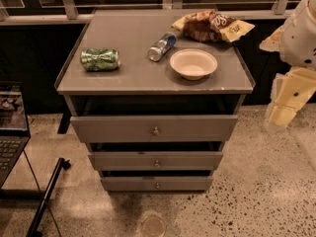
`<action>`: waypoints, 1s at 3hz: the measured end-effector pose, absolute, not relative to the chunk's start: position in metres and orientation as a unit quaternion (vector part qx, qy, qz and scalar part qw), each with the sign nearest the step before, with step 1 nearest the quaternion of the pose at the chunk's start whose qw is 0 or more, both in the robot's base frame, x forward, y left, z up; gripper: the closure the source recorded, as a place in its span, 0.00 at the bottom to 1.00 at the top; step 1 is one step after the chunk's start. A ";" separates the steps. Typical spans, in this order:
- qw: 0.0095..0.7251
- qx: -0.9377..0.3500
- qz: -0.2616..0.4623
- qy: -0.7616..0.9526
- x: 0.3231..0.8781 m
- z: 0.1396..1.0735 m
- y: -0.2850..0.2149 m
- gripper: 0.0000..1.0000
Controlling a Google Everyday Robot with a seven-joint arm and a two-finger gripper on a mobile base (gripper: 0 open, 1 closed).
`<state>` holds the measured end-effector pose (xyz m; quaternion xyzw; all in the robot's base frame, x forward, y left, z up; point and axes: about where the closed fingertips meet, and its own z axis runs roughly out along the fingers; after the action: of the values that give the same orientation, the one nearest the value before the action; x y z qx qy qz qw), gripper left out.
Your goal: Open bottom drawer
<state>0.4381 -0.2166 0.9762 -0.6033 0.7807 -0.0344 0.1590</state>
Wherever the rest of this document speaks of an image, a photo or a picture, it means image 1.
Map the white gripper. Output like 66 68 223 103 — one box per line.
266 66 316 127

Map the grey bottom drawer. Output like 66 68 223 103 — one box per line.
101 176 213 192

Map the grey drawer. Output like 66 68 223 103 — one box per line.
70 115 238 143
101 176 213 192
89 151 223 171

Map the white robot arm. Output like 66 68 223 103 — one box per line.
259 0 316 126

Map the grey drawer cabinet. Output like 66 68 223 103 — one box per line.
55 10 254 179

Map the grey middle drawer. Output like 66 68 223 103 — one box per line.
89 151 223 171

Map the grey top drawer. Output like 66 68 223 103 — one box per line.
70 115 238 143

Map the white paper bowl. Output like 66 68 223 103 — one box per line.
170 48 217 80

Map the brown yellow chip bag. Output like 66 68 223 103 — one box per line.
171 10 255 42

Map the blue silver soda can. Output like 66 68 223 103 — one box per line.
147 32 177 62

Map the crushed green soda can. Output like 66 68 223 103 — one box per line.
80 48 120 72

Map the metal window railing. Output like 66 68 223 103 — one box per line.
0 0 316 27

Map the black laptop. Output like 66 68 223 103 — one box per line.
0 81 31 188

